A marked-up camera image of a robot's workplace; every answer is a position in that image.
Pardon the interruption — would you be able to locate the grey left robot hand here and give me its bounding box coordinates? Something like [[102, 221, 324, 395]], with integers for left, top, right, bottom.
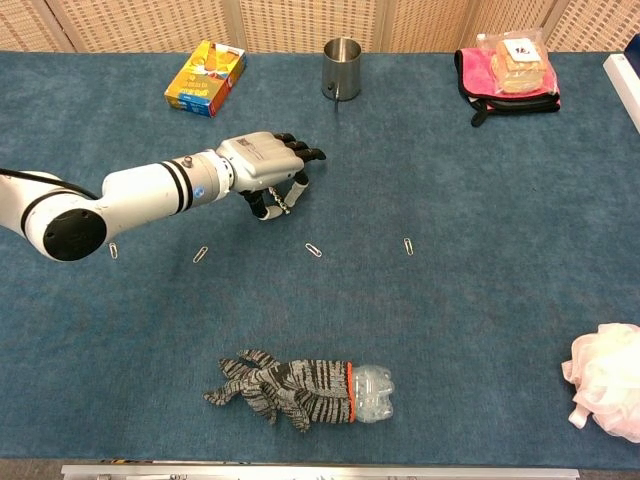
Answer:
[[218, 131, 327, 222]]

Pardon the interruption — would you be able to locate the small metal chain piece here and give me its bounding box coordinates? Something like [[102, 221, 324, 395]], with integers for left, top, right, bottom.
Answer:
[[267, 186, 293, 217]]

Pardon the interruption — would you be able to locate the yellow orange snack box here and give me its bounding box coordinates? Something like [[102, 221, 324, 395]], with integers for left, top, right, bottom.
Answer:
[[163, 39, 248, 119]]

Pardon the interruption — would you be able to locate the stainless steel cup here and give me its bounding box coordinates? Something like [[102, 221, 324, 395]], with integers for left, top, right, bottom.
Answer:
[[321, 38, 363, 115]]

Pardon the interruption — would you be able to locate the woven rattan folding screen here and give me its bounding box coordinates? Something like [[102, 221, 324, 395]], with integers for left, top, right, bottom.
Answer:
[[0, 0, 640, 54]]

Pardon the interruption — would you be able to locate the pink cloth with black trim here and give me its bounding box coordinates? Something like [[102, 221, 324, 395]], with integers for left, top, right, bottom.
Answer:
[[453, 47, 562, 128]]

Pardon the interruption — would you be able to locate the grey black striped glove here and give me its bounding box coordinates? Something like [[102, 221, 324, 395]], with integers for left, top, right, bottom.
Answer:
[[203, 348, 355, 433]]

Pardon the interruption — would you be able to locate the clear crushed plastic bottle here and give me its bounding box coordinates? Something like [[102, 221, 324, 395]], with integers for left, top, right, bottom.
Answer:
[[349, 363, 395, 425]]

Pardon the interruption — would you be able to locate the clear bag of biscuits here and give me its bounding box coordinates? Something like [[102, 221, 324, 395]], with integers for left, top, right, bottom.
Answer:
[[474, 27, 560, 96]]

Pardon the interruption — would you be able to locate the white cardboard box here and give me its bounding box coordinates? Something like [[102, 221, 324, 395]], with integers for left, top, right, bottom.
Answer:
[[602, 47, 640, 134]]

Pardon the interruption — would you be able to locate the pale pink bath loofah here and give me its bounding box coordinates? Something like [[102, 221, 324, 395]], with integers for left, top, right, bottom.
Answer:
[[560, 322, 640, 444]]

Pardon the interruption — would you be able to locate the aluminium profile rail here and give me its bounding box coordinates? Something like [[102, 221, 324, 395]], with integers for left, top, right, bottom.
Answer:
[[60, 463, 581, 480]]

